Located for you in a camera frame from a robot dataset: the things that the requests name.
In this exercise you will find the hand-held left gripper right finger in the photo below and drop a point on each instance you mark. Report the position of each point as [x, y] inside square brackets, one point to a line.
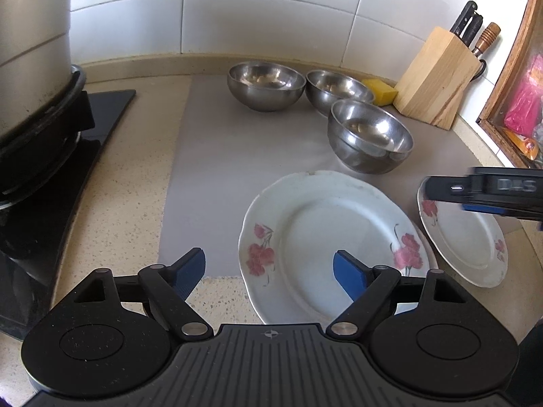
[347, 272]

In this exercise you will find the wooden window frame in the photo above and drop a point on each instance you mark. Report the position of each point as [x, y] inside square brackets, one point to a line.
[509, 80]

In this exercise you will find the small stainless steel bowl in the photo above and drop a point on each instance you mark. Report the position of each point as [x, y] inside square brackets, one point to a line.
[339, 91]

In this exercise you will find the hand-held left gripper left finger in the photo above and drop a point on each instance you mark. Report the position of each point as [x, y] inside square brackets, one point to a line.
[188, 272]

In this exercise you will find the wooden knife block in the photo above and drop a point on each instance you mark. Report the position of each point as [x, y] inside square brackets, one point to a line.
[437, 80]

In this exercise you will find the orange object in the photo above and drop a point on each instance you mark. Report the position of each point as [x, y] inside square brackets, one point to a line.
[526, 144]

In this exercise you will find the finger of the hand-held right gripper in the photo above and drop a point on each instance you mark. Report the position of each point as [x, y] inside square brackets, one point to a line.
[481, 209]
[445, 187]

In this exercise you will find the small floral white plate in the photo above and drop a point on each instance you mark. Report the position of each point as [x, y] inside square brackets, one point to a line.
[462, 237]

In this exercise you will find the pink plastic bag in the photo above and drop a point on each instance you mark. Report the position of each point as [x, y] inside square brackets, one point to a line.
[528, 101]

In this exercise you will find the grey counter mat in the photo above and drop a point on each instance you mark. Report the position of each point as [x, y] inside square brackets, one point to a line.
[220, 169]

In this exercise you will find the large floral white plate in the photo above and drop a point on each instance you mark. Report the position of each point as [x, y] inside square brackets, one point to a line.
[314, 237]

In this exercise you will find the medium stainless steel bowl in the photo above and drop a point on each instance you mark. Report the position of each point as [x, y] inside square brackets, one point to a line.
[369, 144]

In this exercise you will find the large stainless steel bowl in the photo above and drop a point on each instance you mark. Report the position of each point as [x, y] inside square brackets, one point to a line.
[266, 91]

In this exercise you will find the black glass gas stove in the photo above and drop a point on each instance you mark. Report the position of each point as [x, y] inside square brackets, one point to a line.
[38, 241]

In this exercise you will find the large metal cooking pot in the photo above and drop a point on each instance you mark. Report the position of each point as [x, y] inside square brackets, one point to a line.
[29, 51]

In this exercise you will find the yellow sponge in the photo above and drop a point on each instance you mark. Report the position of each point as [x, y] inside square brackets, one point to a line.
[382, 91]

